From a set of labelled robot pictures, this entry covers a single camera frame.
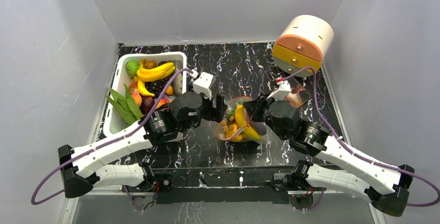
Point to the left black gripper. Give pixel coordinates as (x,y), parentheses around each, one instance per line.
(215,114)

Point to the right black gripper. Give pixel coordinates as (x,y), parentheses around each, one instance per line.
(256,109)

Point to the brown longan bunch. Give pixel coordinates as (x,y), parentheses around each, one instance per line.
(229,124)

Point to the clear zip top bag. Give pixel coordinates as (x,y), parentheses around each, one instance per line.
(259,127)

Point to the orange bell pepper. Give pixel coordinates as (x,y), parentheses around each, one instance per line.
(234,134)

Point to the red peach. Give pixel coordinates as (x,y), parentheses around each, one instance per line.
(133,90)

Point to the single yellow banana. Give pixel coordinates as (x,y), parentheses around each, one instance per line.
(242,121)

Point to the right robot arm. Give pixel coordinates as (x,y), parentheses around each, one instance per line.
(386,188)

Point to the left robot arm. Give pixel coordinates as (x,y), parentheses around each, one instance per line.
(90,166)

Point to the white food bin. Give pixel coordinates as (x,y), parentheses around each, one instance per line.
(113,123)

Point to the brown fish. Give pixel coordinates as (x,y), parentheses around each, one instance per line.
(177,85)

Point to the black grape bunch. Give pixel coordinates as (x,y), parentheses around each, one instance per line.
(156,87)

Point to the dark red plum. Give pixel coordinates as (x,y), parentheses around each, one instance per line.
(146,104)

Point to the yellow banana bunch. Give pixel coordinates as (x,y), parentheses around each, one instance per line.
(156,73)

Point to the small curved yellow banana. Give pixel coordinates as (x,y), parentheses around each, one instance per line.
(143,90)

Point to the brown kiwi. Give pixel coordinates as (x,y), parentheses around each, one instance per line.
(149,64)

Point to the green leaf vegetable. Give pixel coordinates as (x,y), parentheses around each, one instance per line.
(124,105)

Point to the round drawer cabinet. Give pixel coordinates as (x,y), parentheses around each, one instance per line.
(304,42)

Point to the green lime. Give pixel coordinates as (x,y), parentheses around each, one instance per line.
(132,66)

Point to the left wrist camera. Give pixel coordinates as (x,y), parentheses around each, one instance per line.
(202,85)

